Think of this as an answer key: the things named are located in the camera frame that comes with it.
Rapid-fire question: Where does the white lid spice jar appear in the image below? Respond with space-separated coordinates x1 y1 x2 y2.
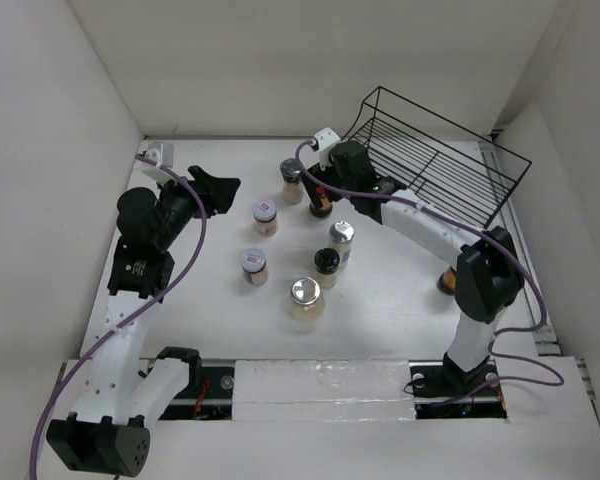
252 199 278 236
240 247 268 286

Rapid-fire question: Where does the silver lid blue label bottle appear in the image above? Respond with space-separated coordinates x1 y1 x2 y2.
328 220 355 270

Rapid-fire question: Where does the black wire rack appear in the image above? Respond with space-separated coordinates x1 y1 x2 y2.
344 86 532 227

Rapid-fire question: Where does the red lid sauce bottle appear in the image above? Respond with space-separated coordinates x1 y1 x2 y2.
309 186 333 219
437 267 457 296

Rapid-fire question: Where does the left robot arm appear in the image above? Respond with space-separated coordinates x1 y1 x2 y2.
46 166 241 478

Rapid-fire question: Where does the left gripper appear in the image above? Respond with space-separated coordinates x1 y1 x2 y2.
154 166 239 250

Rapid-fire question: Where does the black cap grinder bottle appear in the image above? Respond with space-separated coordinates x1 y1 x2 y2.
279 158 304 204

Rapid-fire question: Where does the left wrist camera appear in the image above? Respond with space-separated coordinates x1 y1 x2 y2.
139 142 174 184

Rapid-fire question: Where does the silver lid glass jar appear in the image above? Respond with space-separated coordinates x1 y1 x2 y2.
288 277 325 334

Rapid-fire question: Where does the black knob grinder bottle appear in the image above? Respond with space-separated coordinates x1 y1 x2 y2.
314 247 340 289

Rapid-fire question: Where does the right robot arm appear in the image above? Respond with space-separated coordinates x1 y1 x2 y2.
300 138 525 401

